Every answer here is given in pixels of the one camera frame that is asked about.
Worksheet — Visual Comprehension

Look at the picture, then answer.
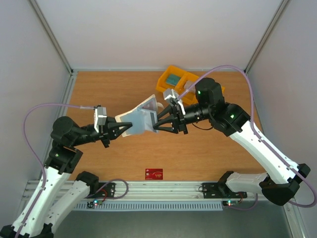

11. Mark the circuit board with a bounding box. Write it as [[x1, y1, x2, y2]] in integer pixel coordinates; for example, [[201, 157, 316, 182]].
[[86, 200, 103, 209], [222, 200, 242, 207]]

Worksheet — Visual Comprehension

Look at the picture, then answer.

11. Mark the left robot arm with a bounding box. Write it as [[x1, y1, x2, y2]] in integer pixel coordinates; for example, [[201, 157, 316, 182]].
[[0, 116, 132, 238]]

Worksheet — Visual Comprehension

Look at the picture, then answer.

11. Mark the red VIP card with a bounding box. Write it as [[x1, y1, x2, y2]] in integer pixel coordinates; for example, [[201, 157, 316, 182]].
[[145, 169, 163, 180]]

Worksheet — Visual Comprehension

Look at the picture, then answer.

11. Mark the left circuit board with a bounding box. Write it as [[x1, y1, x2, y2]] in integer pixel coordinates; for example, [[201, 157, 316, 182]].
[[86, 200, 103, 209]]

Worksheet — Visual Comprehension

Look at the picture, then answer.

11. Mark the right circuit board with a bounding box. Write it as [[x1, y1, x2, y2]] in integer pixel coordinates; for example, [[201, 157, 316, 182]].
[[222, 200, 242, 207]]

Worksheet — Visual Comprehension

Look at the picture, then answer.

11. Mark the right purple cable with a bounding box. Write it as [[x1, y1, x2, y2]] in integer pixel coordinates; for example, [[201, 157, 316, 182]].
[[177, 64, 317, 208]]

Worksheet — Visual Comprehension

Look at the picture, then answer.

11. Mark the purple cable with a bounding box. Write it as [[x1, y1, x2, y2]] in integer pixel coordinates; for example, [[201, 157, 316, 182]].
[[177, 64, 317, 208], [13, 103, 96, 238]]

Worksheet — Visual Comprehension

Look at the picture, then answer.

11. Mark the grey slotted cable duct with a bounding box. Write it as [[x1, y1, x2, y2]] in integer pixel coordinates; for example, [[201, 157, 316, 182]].
[[74, 201, 223, 212]]

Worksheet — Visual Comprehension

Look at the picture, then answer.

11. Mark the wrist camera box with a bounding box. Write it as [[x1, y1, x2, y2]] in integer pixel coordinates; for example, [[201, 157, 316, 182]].
[[163, 88, 186, 115], [94, 106, 107, 133]]

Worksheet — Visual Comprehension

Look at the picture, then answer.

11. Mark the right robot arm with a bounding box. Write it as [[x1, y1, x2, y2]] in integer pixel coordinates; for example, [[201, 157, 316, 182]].
[[154, 78, 311, 206]]

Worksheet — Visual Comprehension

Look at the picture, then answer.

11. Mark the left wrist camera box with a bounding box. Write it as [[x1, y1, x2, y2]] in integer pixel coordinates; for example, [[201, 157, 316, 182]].
[[94, 106, 107, 133]]

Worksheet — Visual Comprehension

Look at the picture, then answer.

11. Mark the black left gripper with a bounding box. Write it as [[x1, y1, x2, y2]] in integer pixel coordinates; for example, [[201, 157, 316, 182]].
[[72, 116, 133, 147]]

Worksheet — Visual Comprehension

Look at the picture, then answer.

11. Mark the teal card in bin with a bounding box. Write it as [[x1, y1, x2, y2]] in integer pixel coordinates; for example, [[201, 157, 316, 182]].
[[165, 74, 181, 86]]

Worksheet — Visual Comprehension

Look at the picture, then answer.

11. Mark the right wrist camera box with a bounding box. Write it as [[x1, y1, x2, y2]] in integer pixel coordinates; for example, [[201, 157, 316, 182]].
[[163, 88, 186, 115]]

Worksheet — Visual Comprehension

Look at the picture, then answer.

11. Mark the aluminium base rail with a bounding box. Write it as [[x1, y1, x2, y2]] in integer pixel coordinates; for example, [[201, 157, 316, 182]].
[[23, 180, 263, 200]]

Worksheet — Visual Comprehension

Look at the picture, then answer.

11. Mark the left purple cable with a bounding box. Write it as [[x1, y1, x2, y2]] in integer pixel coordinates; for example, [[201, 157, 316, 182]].
[[13, 103, 96, 238]]

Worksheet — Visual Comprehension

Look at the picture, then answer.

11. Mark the yellow plastic bin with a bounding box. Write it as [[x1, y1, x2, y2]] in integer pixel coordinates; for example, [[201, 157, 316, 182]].
[[156, 65, 224, 105]]

